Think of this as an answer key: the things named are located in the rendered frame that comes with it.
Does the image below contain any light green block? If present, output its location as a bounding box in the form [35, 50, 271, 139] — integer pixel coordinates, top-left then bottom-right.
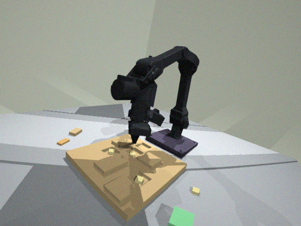
[168, 206, 194, 226]

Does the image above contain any tan puzzle board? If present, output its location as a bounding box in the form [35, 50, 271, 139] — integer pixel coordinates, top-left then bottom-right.
[65, 134, 187, 222]

